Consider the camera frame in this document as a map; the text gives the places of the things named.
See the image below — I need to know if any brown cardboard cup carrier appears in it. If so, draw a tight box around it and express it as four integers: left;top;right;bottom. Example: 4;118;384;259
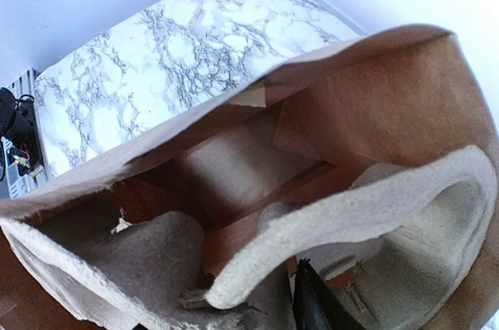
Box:
1;146;497;329

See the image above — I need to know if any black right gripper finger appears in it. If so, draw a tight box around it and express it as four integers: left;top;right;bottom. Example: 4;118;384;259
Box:
292;259;366;330

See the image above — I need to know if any brown paper bag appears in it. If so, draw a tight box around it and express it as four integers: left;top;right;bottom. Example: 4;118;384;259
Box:
1;25;498;329

